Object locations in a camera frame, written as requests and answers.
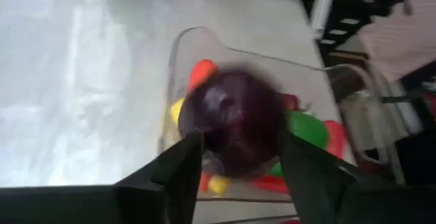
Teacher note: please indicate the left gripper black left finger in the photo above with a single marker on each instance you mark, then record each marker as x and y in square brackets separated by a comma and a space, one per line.
[163, 196]

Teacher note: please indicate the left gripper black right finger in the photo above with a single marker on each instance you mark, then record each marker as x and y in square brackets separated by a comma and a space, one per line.
[323, 193]

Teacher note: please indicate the bright red chili pepper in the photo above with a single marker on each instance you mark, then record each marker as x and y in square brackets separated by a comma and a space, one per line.
[270, 183]

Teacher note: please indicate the red bell pepper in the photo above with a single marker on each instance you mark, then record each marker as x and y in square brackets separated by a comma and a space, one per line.
[335, 137]

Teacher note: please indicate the green bell pepper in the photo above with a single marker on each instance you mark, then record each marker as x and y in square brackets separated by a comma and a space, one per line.
[306, 128]

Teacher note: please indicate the yellow corn cob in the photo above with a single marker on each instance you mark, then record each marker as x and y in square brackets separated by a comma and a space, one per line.
[177, 111]

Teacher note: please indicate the dark red chili pepper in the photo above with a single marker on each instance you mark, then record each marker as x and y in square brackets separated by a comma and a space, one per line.
[291, 102]

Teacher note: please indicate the purple onion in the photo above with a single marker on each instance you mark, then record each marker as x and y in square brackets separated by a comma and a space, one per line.
[235, 122]

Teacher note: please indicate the orange carrot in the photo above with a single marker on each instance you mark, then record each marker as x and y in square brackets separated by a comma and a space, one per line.
[202, 72]

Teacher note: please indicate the clear plastic container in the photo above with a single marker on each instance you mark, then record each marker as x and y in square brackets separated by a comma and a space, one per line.
[255, 60]
[371, 122]

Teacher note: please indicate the white table mat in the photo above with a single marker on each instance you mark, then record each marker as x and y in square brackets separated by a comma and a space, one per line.
[68, 81]

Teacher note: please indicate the black metal table frame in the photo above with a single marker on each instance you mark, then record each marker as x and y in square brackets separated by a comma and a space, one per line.
[344, 9]

